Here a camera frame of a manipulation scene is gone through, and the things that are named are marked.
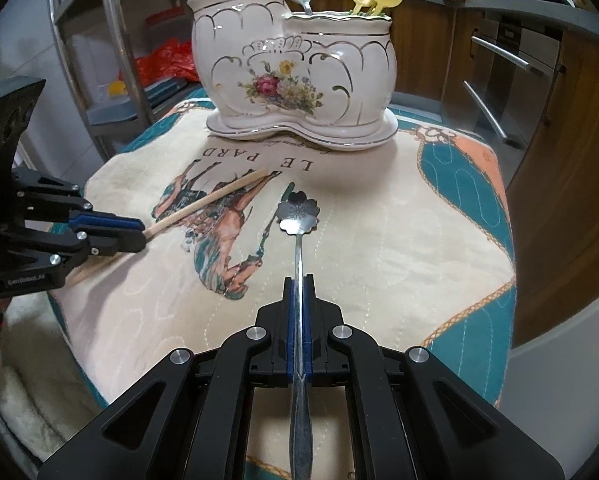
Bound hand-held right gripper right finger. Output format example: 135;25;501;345
302;272;565;480

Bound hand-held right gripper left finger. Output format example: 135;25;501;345
37;276;298;480

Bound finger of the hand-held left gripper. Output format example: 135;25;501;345
0;227;148;283
12;166;144;233

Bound wooden chopstick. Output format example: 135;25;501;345
72;255;115;283
144;167;271;238

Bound flower shaped metal spoon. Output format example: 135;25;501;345
278;190;321;480

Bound white floral ceramic utensil holder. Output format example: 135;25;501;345
187;0;399;153

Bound grey plastic tray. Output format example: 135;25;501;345
87;82;190;126

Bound beige and teal printed cloth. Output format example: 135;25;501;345
54;97;517;480

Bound metal shelf rack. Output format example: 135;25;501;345
44;0;200;161

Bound red plastic bag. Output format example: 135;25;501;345
132;37;200;83

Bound white fuzzy blanket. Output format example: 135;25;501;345
0;290;110;461

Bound red lidded plastic container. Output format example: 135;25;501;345
144;7;194;53

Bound wooden kitchen cabinets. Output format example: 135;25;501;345
312;0;599;351

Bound stainless steel built-in oven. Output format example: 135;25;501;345
462;12;565;148

